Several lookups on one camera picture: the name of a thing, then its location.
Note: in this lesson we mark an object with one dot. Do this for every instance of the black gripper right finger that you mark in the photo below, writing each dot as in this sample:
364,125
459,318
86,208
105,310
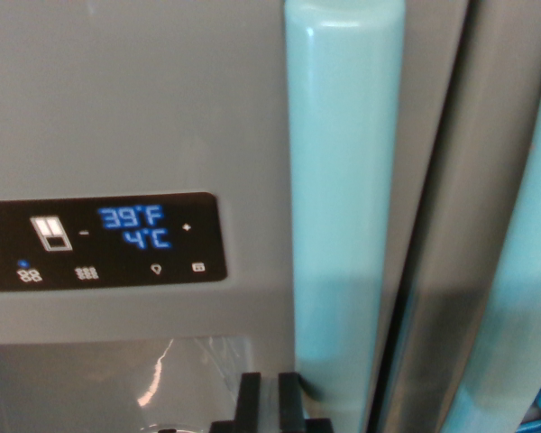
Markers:
290,401

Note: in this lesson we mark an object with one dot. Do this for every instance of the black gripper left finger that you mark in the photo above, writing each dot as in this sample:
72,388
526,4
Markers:
249,401

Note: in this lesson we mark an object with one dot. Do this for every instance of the grey fridge door with dispenser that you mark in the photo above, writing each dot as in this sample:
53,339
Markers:
131,104

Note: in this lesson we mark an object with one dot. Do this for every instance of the plain grey fridge door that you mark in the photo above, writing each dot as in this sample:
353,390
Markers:
469,234

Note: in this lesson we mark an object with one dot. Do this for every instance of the clear plastic dispenser lever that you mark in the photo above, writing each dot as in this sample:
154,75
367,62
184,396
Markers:
198,361

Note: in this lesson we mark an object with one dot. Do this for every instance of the black control panel blue digits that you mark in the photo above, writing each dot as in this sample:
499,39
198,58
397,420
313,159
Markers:
112,257

